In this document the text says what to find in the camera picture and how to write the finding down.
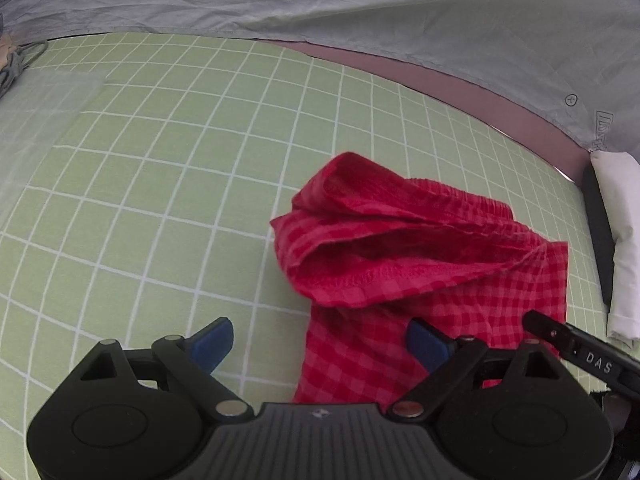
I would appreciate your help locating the green grid bedsheet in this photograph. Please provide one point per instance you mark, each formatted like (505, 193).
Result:
(165, 185)

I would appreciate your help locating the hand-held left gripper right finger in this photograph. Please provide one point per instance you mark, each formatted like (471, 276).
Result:
(424, 344)

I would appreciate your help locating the red checked shorts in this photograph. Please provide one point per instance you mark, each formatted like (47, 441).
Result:
(420, 260)

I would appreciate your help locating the white folded cloth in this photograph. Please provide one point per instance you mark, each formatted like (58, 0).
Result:
(624, 240)

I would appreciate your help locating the grey blanket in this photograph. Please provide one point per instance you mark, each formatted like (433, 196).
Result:
(400, 5)

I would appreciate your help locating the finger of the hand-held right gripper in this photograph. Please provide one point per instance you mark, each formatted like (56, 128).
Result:
(546, 329)

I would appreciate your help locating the black strip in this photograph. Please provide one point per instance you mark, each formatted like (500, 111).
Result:
(598, 240)

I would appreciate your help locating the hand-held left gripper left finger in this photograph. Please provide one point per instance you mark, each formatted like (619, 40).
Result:
(216, 344)

